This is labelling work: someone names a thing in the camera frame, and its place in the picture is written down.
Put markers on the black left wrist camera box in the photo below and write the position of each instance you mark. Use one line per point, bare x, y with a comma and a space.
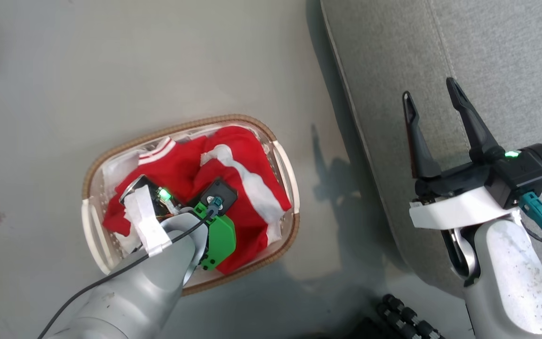
224, 188

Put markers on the grey fabric sofa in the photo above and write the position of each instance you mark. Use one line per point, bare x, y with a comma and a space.
393, 70

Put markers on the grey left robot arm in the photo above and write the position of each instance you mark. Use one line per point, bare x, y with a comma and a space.
144, 292

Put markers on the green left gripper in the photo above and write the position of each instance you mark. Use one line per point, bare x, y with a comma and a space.
219, 238

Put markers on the black wrist module green light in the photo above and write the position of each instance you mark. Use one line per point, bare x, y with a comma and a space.
151, 188

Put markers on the red garment white stripes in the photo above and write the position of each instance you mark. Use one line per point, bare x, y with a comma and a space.
181, 160

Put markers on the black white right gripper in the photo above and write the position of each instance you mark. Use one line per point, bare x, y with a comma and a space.
459, 207

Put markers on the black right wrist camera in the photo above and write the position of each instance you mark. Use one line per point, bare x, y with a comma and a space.
530, 172

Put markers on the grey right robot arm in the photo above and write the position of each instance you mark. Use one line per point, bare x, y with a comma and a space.
515, 282

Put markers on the woven rim white laundry basket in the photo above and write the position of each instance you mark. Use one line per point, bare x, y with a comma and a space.
282, 165

